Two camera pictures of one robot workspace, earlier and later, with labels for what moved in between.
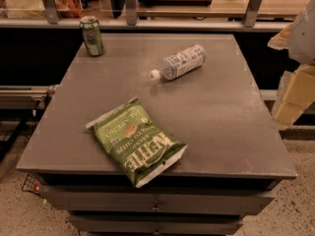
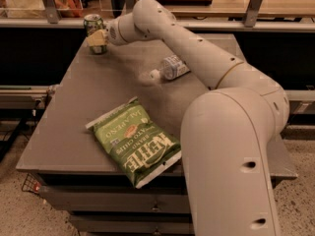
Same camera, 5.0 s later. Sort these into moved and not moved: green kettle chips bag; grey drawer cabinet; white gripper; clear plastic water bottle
Moved: white gripper
Not moved: clear plastic water bottle; green kettle chips bag; grey drawer cabinet
